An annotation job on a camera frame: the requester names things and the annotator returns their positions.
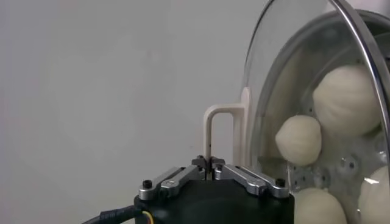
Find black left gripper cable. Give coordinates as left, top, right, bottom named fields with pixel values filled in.
left=80, top=205, right=153, bottom=224

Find white steamed baozi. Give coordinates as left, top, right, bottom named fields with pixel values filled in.
left=358, top=166, right=390, bottom=224
left=275, top=114, right=322, bottom=167
left=312, top=64, right=381, bottom=138
left=292, top=187, right=348, bottom=224

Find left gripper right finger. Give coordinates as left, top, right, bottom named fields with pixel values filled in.
left=210, top=155, right=290, bottom=199

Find stainless steel steamer basket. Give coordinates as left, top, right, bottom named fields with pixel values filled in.
left=258, top=9, right=390, bottom=224

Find glass lid with cream handle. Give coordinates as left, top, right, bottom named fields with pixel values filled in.
left=202, top=0, right=390, bottom=224

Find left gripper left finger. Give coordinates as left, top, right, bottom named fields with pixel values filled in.
left=138, top=155, right=211, bottom=201

